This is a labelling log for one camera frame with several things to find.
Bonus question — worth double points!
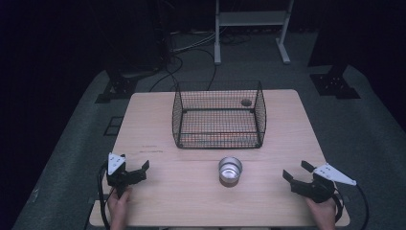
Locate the white metal stand frame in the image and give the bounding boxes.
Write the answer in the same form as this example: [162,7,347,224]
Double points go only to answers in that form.
[214,0,295,66]

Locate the black wire mesh basket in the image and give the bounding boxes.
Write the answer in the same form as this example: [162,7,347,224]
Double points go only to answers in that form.
[171,80,267,150]

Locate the black stand base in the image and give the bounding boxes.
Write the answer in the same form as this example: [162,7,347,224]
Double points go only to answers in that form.
[308,62,362,101]
[94,67,139,104]

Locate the black floor cable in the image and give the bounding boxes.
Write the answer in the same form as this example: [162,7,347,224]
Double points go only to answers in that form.
[148,47,218,93]

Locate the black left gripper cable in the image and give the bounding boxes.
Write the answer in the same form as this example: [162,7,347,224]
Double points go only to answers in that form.
[97,161,113,230]

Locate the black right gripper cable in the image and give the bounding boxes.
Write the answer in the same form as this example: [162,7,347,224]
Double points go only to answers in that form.
[331,183,371,230]

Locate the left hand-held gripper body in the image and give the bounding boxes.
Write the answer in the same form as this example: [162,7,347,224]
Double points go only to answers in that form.
[105,151,131,199]

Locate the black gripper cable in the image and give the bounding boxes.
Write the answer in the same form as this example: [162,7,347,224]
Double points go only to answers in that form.
[331,183,371,230]
[97,161,113,230]

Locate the person's right hand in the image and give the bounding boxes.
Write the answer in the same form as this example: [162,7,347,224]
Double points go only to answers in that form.
[304,196,338,230]

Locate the person's left hand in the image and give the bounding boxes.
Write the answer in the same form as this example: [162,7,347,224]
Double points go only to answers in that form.
[107,187,133,230]

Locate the white floor cable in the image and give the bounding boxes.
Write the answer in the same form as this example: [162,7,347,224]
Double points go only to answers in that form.
[171,30,218,55]

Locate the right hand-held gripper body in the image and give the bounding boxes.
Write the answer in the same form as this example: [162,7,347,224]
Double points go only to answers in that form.
[301,162,358,204]

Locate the silver metal can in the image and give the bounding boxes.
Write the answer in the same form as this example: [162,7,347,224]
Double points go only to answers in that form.
[217,155,243,188]

